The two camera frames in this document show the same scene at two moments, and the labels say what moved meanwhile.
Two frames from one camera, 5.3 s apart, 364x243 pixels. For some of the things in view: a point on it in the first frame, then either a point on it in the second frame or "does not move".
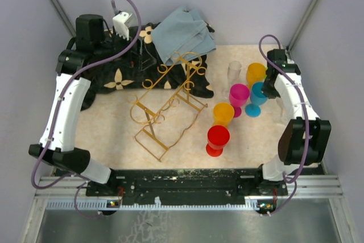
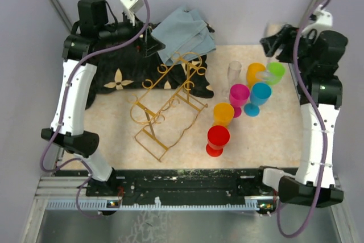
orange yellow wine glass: x=223 y=112 does not move
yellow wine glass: x=255 y=72 does not move
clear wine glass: x=283 y=112 → x=267 y=75
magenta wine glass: x=238 y=94 does not move
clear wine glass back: x=234 y=71 does not move
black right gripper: x=268 y=93 → x=288 y=33
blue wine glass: x=253 y=110 does not move
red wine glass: x=218 y=136 does not move
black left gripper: x=140 y=58 → x=149 y=44
